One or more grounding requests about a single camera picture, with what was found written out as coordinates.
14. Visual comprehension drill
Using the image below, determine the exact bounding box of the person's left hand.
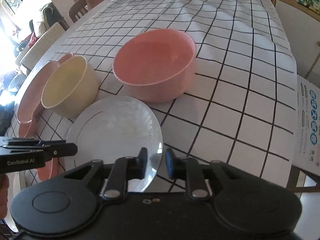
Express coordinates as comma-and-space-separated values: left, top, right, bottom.
0, 174, 10, 219

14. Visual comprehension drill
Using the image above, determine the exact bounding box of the cream yellow bowl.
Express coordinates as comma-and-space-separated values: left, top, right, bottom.
41, 56, 100, 119

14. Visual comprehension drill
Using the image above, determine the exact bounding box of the cream cushioned chair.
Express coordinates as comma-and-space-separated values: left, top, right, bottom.
20, 22, 65, 75

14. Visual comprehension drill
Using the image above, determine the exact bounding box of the white round plate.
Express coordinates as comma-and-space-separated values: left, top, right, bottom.
63, 96, 163, 192

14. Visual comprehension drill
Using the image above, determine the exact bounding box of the wooden chair far left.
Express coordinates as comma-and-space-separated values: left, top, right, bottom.
68, 0, 104, 23

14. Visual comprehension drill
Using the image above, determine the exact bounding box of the large pink bowl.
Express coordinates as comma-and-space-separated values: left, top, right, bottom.
113, 29, 196, 103

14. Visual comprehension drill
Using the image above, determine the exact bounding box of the pink mouse-ear plate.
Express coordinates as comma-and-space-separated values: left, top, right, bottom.
16, 52, 74, 182

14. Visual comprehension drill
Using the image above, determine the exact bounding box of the blue white printed box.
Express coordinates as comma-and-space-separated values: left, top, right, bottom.
292, 76, 319, 176

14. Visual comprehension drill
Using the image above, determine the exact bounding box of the black checked white tablecloth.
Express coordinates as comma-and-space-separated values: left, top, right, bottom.
4, 0, 299, 193

